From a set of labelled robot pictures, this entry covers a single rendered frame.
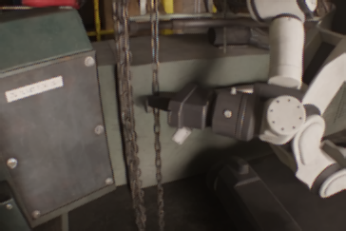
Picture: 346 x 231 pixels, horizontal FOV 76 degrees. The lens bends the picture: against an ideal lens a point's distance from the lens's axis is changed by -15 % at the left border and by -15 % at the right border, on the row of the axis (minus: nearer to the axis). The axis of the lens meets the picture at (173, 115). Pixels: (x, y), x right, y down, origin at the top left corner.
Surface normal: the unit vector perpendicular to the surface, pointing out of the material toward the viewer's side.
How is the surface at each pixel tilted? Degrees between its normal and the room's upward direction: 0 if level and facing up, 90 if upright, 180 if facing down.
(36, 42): 45
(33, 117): 90
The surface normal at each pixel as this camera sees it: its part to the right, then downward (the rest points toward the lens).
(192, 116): -0.37, 0.45
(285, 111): -0.28, -0.25
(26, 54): 0.45, -0.35
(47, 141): 0.63, 0.38
